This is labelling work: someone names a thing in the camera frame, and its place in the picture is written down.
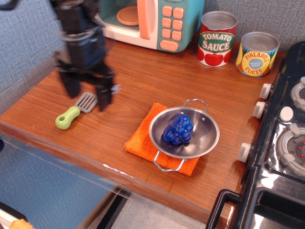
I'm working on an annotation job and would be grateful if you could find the white stove knob middle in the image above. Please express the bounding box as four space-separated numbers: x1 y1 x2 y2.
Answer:
253 102 265 119

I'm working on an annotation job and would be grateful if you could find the white stove knob front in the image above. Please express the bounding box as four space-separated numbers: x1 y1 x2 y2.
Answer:
238 143 252 163

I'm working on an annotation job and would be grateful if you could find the black oven door handle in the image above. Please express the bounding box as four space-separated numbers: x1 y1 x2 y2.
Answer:
206 189 242 229

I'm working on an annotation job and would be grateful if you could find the pineapple slices can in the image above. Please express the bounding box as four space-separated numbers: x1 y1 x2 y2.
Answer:
235 31 280 77

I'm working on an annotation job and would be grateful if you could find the white stove knob rear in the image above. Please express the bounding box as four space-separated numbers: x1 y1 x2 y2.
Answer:
260 83 272 100

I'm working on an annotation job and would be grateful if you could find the white stove knob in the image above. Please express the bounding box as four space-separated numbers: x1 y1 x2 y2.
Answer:
238 143 252 163
260 83 272 100
253 102 265 119

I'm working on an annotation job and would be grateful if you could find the tomato sauce can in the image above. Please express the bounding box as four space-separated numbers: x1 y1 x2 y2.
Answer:
197 11 237 67

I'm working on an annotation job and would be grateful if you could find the steel two-handled pan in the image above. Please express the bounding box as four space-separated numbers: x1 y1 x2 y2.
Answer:
149 98 220 172

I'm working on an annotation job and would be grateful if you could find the blue toy bell pepper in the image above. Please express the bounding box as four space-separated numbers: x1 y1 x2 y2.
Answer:
163 114 193 145

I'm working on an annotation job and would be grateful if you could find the orange object bottom left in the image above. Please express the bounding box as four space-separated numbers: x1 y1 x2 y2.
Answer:
9 219 34 229

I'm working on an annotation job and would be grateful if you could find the black toy stove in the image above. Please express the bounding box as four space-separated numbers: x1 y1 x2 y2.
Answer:
205 41 305 229

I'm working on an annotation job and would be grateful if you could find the green handled grey spatula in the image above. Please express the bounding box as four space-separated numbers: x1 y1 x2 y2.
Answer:
55 92 98 130

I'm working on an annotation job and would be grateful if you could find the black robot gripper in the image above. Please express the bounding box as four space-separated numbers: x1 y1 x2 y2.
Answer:
51 0 116 112

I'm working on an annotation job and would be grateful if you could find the teal toy microwave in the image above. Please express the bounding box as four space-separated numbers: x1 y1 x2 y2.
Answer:
96 0 204 53

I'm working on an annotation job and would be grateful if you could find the orange microfibre cloth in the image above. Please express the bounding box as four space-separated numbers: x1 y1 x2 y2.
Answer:
123 103 200 177

